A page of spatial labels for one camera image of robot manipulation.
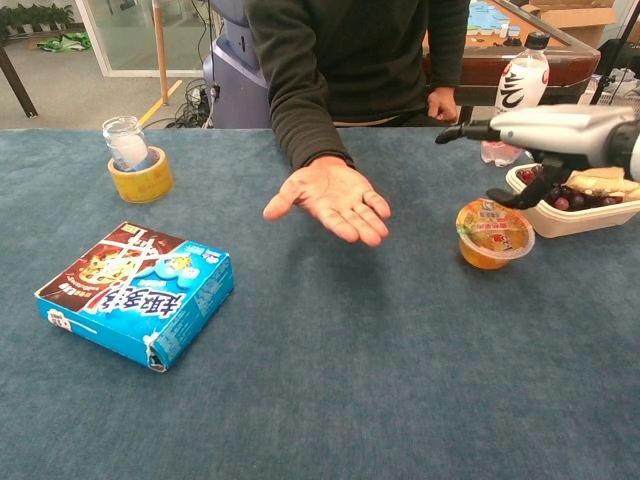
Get person's left hand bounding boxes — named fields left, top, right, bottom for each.
left=426, top=87, right=459, bottom=125

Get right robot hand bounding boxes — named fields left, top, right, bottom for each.
left=434, top=104, right=637, bottom=211

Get person's right hand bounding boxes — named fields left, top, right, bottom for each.
left=262, top=155, right=393, bottom=249

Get round snack cup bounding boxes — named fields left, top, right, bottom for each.
left=455, top=197, right=536, bottom=271

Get person's left forearm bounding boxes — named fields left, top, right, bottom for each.
left=426, top=0, right=472, bottom=91

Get person's right forearm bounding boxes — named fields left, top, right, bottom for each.
left=268, top=74, right=354, bottom=172

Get brown pool table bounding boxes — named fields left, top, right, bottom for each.
left=422, top=0, right=602, bottom=109

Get white drink bottle black cap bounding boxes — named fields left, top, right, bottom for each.
left=480, top=31, right=551, bottom=168

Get dark red cherries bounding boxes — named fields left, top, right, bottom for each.
left=517, top=167, right=622, bottom=212

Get beige food tray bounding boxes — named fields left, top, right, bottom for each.
left=505, top=163, right=640, bottom=239

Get person's torso dark sweater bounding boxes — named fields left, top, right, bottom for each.
left=243, top=0, right=471, bottom=130

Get black tripod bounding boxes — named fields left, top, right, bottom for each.
left=589, top=0, right=640, bottom=106

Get cardboard box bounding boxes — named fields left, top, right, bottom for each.
left=519, top=0, right=622, bottom=50

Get blue grey machine base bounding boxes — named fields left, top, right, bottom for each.
left=202, top=0, right=274, bottom=130

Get blue table cloth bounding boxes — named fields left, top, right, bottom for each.
left=0, top=128, right=640, bottom=480

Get yellow tape roll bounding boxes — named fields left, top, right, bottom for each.
left=107, top=145, right=175, bottom=204

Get clear glass jar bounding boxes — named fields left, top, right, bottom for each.
left=102, top=115, right=150, bottom=171

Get blue brown cookie box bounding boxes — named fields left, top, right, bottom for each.
left=34, top=221, right=236, bottom=374

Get wooden pole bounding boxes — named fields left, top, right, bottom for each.
left=151, top=0, right=170, bottom=106

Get green cloth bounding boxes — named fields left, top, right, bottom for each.
left=36, top=31, right=93, bottom=53

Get dark table leg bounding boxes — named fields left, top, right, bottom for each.
left=0, top=44, right=40, bottom=119

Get potted green plants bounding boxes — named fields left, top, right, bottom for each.
left=0, top=2, right=76, bottom=37

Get black floor cable bundle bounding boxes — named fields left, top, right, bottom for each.
left=168, top=78, right=217, bottom=130

